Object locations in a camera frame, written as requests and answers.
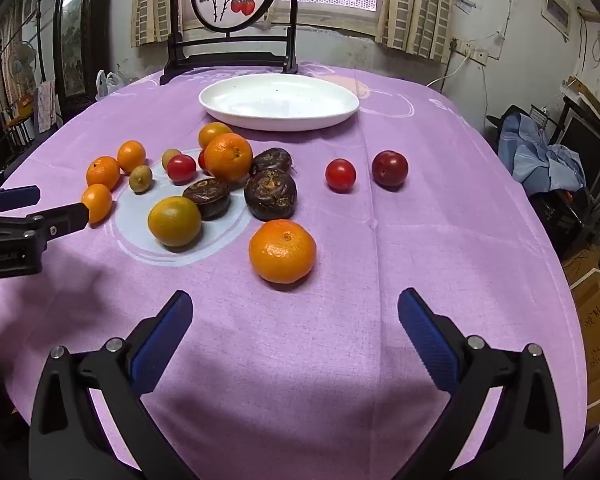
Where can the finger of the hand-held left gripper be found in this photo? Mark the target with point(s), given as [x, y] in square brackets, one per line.
[15, 197]
[65, 220]

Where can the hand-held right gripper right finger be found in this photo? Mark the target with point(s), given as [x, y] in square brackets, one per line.
[427, 340]

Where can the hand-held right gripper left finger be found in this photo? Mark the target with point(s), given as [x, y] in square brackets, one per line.
[160, 345]

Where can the small orange mandarin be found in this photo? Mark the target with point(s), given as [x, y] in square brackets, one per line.
[99, 202]
[103, 172]
[131, 156]

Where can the small green round fruit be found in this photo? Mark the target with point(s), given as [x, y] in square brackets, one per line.
[170, 156]
[141, 178]

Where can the green-tinged mandarin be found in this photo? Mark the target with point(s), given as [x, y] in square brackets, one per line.
[174, 221]

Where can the red cherry tomato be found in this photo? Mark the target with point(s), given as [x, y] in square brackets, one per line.
[340, 175]
[202, 161]
[181, 168]

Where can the dark brown water chestnut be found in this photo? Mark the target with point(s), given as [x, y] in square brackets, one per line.
[270, 194]
[272, 158]
[207, 198]

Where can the large orange mandarin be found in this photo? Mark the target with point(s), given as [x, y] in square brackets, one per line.
[282, 251]
[228, 157]

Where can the white oval plate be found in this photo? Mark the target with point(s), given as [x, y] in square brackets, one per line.
[280, 100]

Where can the pink towel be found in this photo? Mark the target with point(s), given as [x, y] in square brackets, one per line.
[45, 107]

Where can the purple tablecloth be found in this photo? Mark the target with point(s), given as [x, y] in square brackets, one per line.
[330, 360]

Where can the standing fan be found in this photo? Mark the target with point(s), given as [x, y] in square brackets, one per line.
[21, 62]

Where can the white plastic bag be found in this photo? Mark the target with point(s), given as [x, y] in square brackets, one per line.
[107, 85]

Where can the cardboard box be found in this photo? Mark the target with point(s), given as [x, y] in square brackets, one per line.
[592, 330]

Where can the medium orange mandarin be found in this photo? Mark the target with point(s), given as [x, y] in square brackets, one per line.
[212, 132]

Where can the dark framed painting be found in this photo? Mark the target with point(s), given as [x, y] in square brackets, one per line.
[75, 35]

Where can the dark red plum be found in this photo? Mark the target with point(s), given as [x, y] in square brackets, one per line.
[390, 168]

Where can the blue cloth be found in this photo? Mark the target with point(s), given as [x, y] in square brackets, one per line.
[535, 155]

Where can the beige checked curtain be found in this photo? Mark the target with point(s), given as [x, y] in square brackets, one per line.
[415, 5]
[152, 5]

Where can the black monitor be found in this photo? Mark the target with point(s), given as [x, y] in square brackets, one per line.
[582, 140]

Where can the round painted screen on stand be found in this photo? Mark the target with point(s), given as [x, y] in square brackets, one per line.
[215, 10]

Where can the wall power outlet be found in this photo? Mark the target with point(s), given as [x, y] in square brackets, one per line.
[472, 52]

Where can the white wall box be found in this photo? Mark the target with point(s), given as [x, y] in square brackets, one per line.
[557, 12]

